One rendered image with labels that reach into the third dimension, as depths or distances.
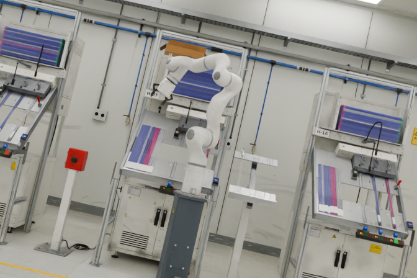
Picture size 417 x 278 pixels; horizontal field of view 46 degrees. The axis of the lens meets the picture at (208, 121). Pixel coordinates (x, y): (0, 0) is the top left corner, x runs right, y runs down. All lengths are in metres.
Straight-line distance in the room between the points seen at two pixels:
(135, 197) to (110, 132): 1.83
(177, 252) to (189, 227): 0.16
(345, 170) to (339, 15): 2.35
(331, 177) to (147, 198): 1.45
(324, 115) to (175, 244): 1.94
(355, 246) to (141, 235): 1.69
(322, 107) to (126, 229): 1.94
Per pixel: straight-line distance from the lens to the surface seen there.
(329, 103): 4.37
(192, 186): 3.01
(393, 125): 4.31
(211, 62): 3.10
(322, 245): 4.06
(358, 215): 3.84
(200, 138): 2.95
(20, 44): 4.42
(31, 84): 4.24
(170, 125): 4.03
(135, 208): 3.96
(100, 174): 5.68
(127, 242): 4.01
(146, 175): 3.62
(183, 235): 3.02
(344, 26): 5.92
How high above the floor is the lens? 1.00
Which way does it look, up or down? 3 degrees up
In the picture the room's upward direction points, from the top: 13 degrees clockwise
